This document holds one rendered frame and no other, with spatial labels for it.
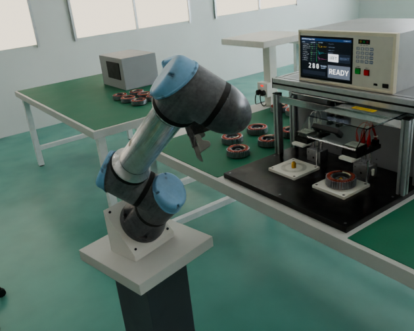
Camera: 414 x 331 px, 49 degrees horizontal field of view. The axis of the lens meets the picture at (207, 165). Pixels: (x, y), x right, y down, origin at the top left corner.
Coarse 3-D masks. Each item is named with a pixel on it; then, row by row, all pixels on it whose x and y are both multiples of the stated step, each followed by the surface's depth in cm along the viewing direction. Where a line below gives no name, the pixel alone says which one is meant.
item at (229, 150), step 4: (236, 144) 219; (240, 144) 219; (244, 144) 218; (228, 148) 216; (232, 148) 217; (236, 148) 219; (240, 148) 217; (244, 148) 214; (248, 148) 214; (228, 152) 213; (232, 152) 211; (236, 152) 211; (240, 152) 211; (244, 152) 211; (248, 152) 213; (228, 156) 214; (232, 156) 212; (236, 156) 211; (240, 156) 211; (244, 156) 212
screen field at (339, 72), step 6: (330, 66) 174; (336, 66) 172; (342, 66) 170; (330, 72) 175; (336, 72) 173; (342, 72) 170; (348, 72) 168; (336, 78) 173; (342, 78) 171; (348, 78) 169
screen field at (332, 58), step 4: (328, 56) 174; (332, 56) 172; (336, 56) 170; (340, 56) 169; (344, 56) 168; (348, 56) 166; (328, 60) 174; (332, 60) 173; (336, 60) 171; (340, 60) 169; (344, 60) 168; (348, 60) 167
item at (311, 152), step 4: (308, 148) 196; (312, 148) 195; (324, 148) 194; (308, 152) 197; (312, 152) 195; (320, 152) 191; (324, 152) 193; (308, 156) 197; (312, 156) 195; (320, 156) 192; (324, 156) 193; (312, 160) 196; (320, 160) 192; (324, 160) 194
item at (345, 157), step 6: (360, 144) 168; (366, 144) 168; (372, 144) 173; (378, 144) 173; (342, 150) 171; (348, 150) 168; (360, 150) 167; (366, 150) 169; (372, 150) 171; (342, 156) 170; (348, 156) 169; (354, 156) 167; (360, 156) 167; (366, 156) 175; (366, 162) 176
